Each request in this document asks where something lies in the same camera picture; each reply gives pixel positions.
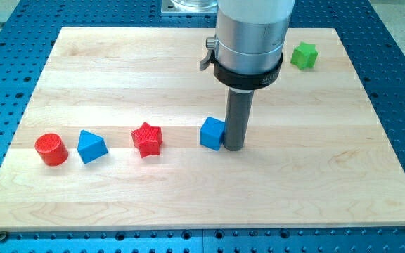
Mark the blue cube block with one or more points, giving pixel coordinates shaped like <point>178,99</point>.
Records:
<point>212,133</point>

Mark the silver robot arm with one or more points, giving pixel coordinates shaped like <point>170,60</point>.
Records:
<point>246,49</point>

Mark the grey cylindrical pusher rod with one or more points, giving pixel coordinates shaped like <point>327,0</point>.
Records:
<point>236,120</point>

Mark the red star block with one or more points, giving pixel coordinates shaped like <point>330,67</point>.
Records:
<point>147,139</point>

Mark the light wooden board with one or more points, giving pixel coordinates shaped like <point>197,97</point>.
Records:
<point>315,152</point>

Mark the blue triangular prism block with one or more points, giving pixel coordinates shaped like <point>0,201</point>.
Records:
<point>90,146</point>

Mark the green star block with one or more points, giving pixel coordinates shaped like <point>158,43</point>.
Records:
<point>304,55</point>

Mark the red cylinder block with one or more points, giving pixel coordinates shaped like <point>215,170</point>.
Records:
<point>51,149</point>

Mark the blue perforated metal base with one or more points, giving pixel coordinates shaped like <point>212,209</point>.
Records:
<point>372,32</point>

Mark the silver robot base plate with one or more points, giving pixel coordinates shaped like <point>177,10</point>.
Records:
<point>188,6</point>

